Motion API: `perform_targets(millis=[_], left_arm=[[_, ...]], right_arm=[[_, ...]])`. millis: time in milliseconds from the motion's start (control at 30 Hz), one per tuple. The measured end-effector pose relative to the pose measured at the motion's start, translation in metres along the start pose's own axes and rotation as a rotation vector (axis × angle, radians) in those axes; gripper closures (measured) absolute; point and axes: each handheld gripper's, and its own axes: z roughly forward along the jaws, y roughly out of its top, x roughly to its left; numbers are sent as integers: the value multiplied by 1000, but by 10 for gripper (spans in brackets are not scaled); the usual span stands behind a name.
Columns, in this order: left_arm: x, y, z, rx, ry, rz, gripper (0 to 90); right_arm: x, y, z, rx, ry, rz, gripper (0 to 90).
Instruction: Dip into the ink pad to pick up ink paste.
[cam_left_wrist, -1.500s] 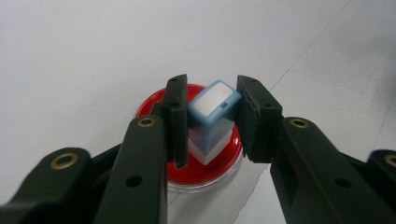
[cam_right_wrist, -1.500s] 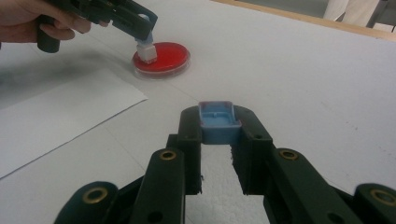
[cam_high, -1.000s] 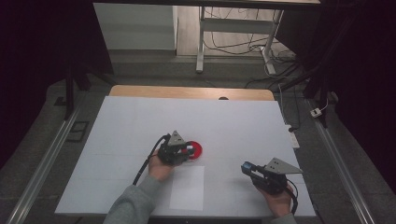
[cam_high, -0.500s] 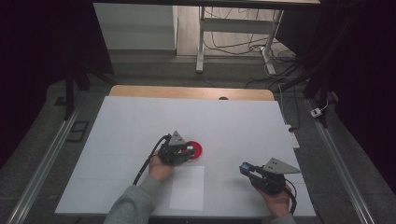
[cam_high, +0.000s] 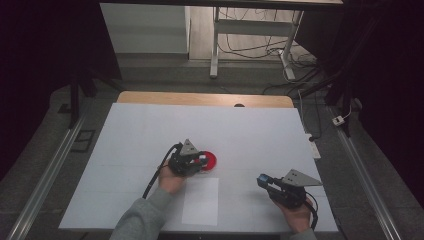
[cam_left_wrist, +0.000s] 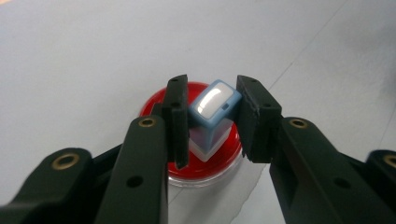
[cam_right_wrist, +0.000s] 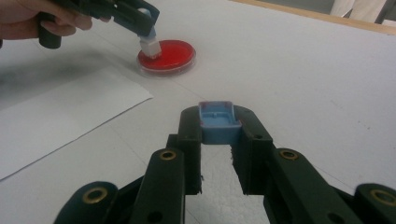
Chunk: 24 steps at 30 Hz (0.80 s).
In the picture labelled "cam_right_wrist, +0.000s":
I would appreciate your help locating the blue stamp cap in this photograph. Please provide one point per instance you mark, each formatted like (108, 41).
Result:
(219, 130)

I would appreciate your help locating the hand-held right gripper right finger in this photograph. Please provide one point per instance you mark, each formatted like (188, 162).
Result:
(264, 165)

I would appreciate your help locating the red ink dish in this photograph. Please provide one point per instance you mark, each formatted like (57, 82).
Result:
(177, 57)

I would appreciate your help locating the white desk frame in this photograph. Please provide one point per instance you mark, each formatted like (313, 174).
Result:
(358, 9)

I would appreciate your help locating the white paper sheet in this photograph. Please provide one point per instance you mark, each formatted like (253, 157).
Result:
(62, 118)

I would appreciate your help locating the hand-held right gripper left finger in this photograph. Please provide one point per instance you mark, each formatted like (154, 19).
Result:
(186, 155)

